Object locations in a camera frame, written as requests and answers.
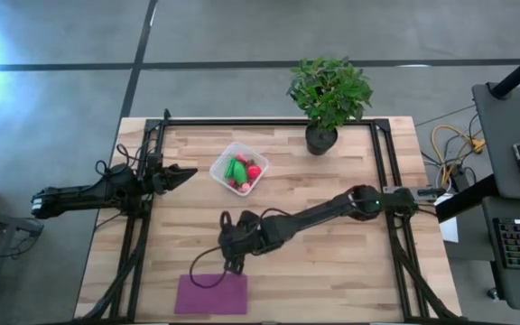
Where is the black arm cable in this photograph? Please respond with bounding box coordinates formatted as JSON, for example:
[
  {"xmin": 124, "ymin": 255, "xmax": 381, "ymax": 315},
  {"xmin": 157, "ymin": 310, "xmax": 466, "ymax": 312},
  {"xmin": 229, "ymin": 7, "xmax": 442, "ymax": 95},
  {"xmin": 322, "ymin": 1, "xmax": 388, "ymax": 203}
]
[
  {"xmin": 94, "ymin": 142, "xmax": 153, "ymax": 179},
  {"xmin": 189, "ymin": 245, "xmax": 235, "ymax": 291}
]

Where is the grey desk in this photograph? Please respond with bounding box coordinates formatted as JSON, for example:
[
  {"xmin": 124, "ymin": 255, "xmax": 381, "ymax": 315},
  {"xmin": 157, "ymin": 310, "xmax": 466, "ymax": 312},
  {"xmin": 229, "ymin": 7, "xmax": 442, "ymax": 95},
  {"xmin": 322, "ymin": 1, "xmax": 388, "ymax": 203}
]
[{"xmin": 471, "ymin": 81, "xmax": 520, "ymax": 202}]

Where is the black pole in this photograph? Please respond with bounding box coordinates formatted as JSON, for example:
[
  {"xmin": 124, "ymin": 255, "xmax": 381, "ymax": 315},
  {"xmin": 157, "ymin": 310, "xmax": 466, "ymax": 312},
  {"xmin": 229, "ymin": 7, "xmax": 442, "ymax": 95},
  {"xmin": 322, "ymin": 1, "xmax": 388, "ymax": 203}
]
[{"xmin": 488, "ymin": 42, "xmax": 520, "ymax": 100}]

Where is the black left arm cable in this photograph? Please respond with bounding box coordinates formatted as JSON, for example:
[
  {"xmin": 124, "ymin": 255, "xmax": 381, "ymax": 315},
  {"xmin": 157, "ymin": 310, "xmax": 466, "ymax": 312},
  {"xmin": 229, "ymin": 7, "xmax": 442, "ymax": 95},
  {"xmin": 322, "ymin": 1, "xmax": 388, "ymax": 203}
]
[{"xmin": 94, "ymin": 142, "xmax": 153, "ymax": 179}]

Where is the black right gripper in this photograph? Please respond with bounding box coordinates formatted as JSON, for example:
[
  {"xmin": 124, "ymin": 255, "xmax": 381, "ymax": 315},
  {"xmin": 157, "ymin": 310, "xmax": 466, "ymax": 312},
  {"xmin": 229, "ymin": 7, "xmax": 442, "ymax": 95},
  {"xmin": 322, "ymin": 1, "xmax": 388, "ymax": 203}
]
[{"xmin": 218, "ymin": 210, "xmax": 266, "ymax": 277}]

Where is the grey keyboard tray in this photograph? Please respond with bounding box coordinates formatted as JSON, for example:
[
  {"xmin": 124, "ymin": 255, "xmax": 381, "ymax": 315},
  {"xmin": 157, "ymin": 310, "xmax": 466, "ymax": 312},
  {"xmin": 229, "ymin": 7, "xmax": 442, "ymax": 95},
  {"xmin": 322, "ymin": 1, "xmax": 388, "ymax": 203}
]
[{"xmin": 480, "ymin": 195, "xmax": 520, "ymax": 314}]

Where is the yellow cable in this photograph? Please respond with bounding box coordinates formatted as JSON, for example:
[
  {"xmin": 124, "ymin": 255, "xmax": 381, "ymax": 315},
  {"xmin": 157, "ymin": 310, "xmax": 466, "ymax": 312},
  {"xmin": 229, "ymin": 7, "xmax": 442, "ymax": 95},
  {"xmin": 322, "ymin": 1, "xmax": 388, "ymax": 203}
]
[{"xmin": 430, "ymin": 124, "xmax": 488, "ymax": 182}]

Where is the potted green plant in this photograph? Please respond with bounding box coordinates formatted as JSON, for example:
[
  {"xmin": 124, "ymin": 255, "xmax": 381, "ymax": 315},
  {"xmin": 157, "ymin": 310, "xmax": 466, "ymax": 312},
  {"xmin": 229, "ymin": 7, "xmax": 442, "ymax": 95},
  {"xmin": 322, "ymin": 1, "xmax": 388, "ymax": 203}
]
[{"xmin": 285, "ymin": 55, "xmax": 375, "ymax": 157}]

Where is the white paper sheet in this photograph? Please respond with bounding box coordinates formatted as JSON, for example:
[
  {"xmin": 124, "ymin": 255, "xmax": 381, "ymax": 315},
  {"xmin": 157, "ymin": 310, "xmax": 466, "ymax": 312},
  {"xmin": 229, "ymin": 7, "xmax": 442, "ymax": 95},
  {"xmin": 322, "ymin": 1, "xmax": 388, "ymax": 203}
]
[{"xmin": 435, "ymin": 192, "xmax": 461, "ymax": 246}]

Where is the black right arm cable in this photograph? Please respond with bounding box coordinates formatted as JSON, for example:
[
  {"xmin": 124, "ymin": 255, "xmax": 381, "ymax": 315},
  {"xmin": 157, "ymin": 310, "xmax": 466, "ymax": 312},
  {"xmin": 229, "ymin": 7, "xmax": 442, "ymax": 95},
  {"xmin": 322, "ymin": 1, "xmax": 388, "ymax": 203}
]
[{"xmin": 189, "ymin": 245, "xmax": 235, "ymax": 291}]

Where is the black table frame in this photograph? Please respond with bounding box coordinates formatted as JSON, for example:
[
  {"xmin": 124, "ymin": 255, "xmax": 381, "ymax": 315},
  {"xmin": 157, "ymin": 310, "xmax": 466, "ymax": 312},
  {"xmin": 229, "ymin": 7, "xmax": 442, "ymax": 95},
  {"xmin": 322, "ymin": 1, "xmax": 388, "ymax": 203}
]
[{"xmin": 74, "ymin": 107, "xmax": 469, "ymax": 325}]

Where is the clear plastic tupperware container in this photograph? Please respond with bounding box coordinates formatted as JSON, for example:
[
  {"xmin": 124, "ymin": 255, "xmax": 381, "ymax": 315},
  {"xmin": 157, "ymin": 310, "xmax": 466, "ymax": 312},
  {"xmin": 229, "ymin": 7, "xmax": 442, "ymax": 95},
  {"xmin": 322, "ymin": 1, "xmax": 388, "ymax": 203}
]
[{"xmin": 208, "ymin": 141, "xmax": 271, "ymax": 198}]

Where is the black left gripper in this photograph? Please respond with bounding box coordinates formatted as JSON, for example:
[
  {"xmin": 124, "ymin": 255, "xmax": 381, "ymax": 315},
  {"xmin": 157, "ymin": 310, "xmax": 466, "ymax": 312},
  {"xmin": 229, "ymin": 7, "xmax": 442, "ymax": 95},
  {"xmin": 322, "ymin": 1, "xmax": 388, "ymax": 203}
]
[{"xmin": 144, "ymin": 164, "xmax": 199, "ymax": 197}]

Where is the purple folded cloth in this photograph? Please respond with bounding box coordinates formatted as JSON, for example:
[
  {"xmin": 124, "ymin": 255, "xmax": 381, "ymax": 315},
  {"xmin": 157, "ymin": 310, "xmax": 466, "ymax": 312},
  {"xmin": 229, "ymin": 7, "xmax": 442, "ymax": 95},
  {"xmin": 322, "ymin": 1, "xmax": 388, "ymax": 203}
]
[{"xmin": 173, "ymin": 272, "xmax": 249, "ymax": 316}]

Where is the black desk beam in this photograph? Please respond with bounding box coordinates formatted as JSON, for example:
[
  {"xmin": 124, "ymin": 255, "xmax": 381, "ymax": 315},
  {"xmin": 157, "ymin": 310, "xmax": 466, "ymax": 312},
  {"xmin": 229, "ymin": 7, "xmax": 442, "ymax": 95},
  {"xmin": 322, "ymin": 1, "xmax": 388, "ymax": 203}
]
[{"xmin": 435, "ymin": 172, "xmax": 498, "ymax": 225}]

